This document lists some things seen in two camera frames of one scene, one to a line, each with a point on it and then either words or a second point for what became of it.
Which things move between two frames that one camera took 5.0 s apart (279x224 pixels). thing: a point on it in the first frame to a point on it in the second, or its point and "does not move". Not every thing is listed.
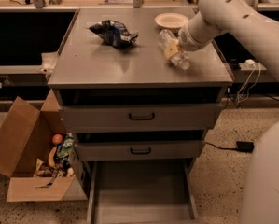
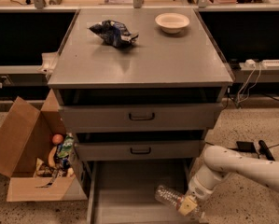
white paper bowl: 171,20 does not move
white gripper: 187,40 to 199,189
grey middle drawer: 140,150 does not move
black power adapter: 244,147 does not move
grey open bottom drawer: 142,191 does not move
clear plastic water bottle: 181,60 to 173,198
